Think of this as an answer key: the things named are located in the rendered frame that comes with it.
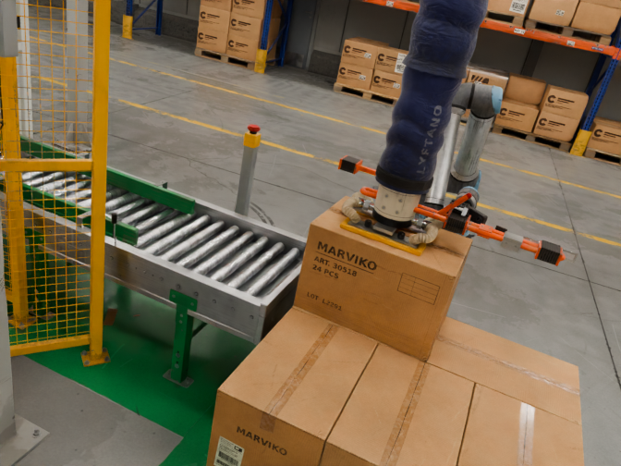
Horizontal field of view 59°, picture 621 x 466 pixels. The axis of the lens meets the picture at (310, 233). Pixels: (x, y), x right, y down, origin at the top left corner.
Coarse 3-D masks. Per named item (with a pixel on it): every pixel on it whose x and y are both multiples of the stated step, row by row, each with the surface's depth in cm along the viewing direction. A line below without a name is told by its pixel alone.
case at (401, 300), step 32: (320, 224) 218; (320, 256) 221; (352, 256) 215; (384, 256) 209; (416, 256) 209; (448, 256) 214; (320, 288) 226; (352, 288) 220; (384, 288) 214; (416, 288) 208; (448, 288) 203; (352, 320) 225; (384, 320) 219; (416, 320) 213; (416, 352) 218
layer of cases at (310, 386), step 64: (320, 320) 229; (448, 320) 248; (256, 384) 188; (320, 384) 194; (384, 384) 201; (448, 384) 208; (512, 384) 215; (576, 384) 223; (256, 448) 185; (320, 448) 174; (384, 448) 173; (448, 448) 178; (512, 448) 184; (576, 448) 189
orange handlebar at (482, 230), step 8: (360, 168) 249; (368, 168) 248; (360, 192) 223; (368, 192) 221; (376, 192) 224; (416, 208) 216; (424, 208) 218; (432, 216) 214; (440, 216) 213; (472, 224) 213; (480, 232) 208; (488, 232) 207; (496, 232) 210; (528, 240) 207; (520, 248) 205; (528, 248) 203; (536, 248) 202
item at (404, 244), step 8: (344, 224) 218; (352, 224) 218; (360, 224) 220; (368, 224) 217; (360, 232) 216; (368, 232) 215; (376, 232) 216; (400, 232) 214; (384, 240) 213; (392, 240) 213; (400, 240) 213; (408, 240) 214; (400, 248) 211; (408, 248) 210; (416, 248) 210; (424, 248) 214
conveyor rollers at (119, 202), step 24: (0, 144) 330; (48, 192) 292; (72, 192) 296; (120, 192) 305; (120, 216) 282; (144, 216) 286; (168, 216) 291; (192, 216) 296; (144, 240) 261; (168, 240) 265; (192, 240) 269; (216, 240) 273; (240, 240) 278; (264, 240) 283; (216, 264) 258; (240, 264) 261; (264, 264) 265; (288, 264) 271
